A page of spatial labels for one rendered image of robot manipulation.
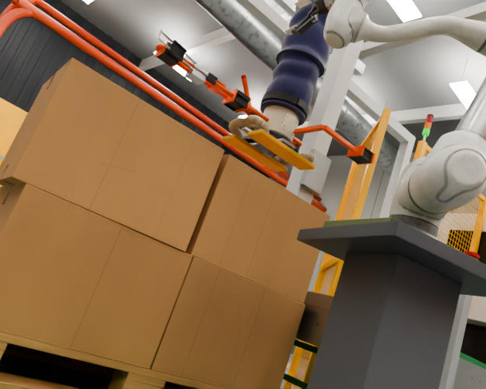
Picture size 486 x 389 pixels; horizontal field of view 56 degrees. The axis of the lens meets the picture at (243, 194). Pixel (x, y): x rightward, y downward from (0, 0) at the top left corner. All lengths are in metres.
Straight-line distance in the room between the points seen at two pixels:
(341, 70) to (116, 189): 2.78
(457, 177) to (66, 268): 1.12
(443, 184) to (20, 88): 11.75
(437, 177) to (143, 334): 1.02
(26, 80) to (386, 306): 11.80
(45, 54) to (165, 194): 11.45
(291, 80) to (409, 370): 1.31
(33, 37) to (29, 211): 11.56
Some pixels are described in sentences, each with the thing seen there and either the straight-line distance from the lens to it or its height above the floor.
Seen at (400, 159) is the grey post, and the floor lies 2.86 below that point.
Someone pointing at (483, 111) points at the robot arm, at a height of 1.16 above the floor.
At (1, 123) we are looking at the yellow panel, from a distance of 8.98.
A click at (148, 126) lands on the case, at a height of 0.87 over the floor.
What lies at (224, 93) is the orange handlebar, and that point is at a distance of 1.97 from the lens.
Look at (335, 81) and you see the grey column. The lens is 3.89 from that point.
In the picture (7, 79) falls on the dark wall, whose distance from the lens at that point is 12.51.
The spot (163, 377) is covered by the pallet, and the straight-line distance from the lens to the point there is 1.68.
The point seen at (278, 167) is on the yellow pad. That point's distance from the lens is 2.21.
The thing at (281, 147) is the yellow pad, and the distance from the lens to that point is 1.96.
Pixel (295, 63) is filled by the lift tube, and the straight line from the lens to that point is 2.18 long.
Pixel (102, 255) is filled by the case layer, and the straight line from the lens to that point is 1.50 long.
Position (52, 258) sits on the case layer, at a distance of 1.46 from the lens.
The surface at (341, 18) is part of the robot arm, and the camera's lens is 1.66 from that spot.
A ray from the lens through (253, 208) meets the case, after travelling 1.78.
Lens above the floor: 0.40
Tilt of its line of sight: 14 degrees up
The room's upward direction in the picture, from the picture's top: 20 degrees clockwise
